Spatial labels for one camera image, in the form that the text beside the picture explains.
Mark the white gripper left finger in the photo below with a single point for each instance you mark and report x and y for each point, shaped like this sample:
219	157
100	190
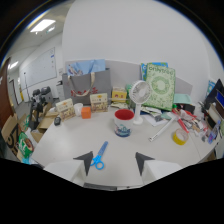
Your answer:
68	168

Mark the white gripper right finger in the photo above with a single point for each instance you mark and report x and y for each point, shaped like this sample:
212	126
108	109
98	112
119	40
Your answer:
159	169

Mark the orange cube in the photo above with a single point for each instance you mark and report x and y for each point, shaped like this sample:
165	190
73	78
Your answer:
86	112

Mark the yellow tape roll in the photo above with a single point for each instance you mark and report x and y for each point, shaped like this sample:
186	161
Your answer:
180	137

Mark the white rod tool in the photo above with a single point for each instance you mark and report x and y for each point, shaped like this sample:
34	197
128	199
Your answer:
162	129

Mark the small black device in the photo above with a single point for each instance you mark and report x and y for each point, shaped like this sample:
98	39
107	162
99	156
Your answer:
57	121

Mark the green snack packet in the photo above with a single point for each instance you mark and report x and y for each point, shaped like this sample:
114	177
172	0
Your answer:
24	144

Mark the red and white printed cup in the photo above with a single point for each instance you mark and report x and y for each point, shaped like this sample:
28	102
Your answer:
123	122

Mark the small beige printed box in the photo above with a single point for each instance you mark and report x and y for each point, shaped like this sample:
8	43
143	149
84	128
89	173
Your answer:
65	109

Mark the white plastic cup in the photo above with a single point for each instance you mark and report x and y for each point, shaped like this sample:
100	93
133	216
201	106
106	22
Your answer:
78	109

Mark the cardboard box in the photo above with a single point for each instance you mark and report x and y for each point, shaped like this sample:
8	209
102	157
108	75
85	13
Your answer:
12	130

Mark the white desk fan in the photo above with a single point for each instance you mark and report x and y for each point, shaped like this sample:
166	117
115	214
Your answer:
139	100

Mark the wide beige printed box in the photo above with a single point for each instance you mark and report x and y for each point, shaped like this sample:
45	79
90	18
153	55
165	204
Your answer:
99	102

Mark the black office chair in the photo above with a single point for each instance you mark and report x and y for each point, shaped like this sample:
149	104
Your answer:
39	100

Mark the mint green box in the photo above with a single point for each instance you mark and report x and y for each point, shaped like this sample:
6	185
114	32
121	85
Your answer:
182	98

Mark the green patterned book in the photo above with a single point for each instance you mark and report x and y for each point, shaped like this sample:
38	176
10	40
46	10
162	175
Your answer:
160	86

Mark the grey tote bag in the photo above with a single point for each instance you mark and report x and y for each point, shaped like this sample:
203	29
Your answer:
86	85

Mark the yellow printed box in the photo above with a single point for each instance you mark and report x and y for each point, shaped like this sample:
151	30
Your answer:
119	94

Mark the blue book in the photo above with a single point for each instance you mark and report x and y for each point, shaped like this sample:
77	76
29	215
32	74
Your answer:
144	68

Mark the whiteboard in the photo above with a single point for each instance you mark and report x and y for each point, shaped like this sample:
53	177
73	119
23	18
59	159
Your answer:
38	69

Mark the ceiling light panel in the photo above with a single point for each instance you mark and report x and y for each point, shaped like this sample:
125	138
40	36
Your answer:
42	25

